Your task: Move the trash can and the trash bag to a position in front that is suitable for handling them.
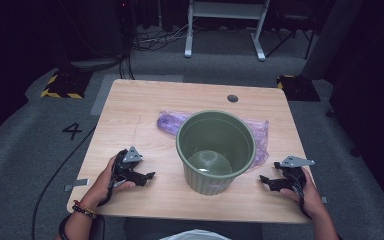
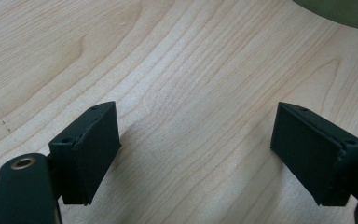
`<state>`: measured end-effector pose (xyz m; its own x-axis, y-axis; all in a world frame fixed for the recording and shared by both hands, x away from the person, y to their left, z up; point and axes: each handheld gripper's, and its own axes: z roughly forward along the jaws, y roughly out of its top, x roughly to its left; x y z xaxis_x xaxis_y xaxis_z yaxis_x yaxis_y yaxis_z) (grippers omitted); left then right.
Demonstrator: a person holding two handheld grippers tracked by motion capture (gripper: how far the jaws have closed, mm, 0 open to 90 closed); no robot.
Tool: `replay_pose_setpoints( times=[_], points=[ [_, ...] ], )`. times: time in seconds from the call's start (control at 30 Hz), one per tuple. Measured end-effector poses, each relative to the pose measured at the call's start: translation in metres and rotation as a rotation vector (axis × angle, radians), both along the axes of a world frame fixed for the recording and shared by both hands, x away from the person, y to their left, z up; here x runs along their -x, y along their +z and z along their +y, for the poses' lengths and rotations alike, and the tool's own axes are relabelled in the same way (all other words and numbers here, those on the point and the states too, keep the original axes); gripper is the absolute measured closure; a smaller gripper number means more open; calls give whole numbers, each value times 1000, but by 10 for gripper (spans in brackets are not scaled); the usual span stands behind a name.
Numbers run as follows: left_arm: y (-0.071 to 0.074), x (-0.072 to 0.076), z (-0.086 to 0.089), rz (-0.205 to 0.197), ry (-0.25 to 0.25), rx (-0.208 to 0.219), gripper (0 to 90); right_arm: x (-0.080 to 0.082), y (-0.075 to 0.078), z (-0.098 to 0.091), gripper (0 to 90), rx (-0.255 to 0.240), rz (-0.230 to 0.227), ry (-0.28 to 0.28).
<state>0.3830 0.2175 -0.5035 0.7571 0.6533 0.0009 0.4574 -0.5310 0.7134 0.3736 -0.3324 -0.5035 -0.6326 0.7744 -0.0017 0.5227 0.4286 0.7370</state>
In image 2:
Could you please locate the grey-green round trash bin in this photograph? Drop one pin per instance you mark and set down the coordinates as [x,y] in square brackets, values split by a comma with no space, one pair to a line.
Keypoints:
[345,11]

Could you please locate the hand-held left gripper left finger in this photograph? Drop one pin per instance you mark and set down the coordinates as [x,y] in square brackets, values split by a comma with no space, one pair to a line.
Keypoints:
[90,155]

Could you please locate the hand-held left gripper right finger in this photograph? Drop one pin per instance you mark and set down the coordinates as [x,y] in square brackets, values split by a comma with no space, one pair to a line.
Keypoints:
[313,155]

